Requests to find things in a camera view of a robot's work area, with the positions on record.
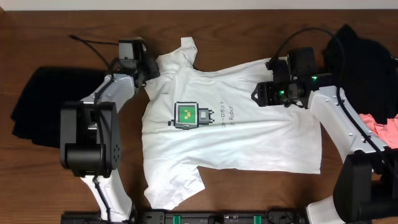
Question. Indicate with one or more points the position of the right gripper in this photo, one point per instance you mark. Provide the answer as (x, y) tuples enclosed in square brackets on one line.
[(269, 94)]

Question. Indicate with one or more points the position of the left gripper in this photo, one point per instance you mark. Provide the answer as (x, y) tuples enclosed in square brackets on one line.
[(150, 71)]

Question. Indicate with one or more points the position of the white printed t-shirt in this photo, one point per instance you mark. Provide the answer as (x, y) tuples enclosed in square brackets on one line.
[(208, 119)]

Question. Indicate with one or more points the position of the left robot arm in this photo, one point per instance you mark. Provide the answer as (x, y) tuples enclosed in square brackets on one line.
[(90, 143)]

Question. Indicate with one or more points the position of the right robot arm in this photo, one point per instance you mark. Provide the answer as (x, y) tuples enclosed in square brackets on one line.
[(366, 188)]

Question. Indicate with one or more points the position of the black garment right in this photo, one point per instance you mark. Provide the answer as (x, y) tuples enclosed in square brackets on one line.
[(370, 76)]

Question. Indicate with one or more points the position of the pink garment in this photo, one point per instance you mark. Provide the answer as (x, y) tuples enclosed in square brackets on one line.
[(386, 132)]

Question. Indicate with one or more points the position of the black folded garment left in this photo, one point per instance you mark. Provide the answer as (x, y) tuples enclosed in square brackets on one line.
[(36, 115)]

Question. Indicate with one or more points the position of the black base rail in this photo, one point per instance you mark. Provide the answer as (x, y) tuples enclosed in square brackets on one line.
[(272, 216)]

